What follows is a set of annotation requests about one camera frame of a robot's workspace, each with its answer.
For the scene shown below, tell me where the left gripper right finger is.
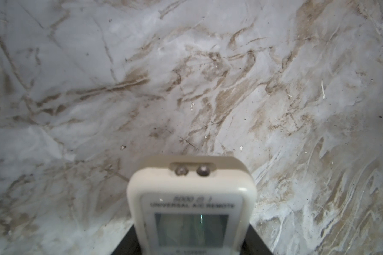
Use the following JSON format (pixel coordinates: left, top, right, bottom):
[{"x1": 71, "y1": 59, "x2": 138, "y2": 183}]
[{"x1": 240, "y1": 225, "x2": 273, "y2": 255}]

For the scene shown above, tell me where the white remote control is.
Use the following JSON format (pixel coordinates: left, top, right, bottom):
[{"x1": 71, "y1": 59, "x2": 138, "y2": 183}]
[{"x1": 127, "y1": 156, "x2": 257, "y2": 255}]

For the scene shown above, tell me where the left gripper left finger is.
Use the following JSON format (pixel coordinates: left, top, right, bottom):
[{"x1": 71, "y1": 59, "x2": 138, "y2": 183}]
[{"x1": 111, "y1": 225, "x2": 142, "y2": 255}]

